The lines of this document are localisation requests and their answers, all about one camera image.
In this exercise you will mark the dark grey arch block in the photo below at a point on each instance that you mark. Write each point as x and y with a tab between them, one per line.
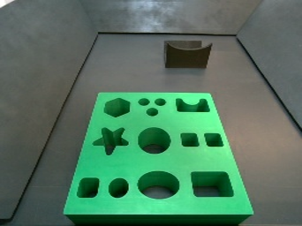
185	54

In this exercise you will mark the green shape sorter board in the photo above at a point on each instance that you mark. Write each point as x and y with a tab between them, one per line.
156	164

